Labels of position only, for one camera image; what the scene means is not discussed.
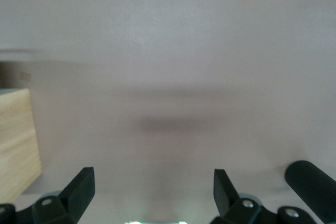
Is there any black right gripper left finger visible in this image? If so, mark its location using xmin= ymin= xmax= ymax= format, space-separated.
xmin=0 ymin=166 xmax=96 ymax=224

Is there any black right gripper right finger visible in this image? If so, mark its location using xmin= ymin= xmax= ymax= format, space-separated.
xmin=209 ymin=168 xmax=313 ymax=224

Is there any light wooden drawer cabinet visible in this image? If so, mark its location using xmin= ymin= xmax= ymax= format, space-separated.
xmin=0 ymin=87 xmax=43 ymax=205

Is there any black ribbed cylinder vase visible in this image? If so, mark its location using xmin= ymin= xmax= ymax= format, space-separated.
xmin=284 ymin=160 xmax=336 ymax=224

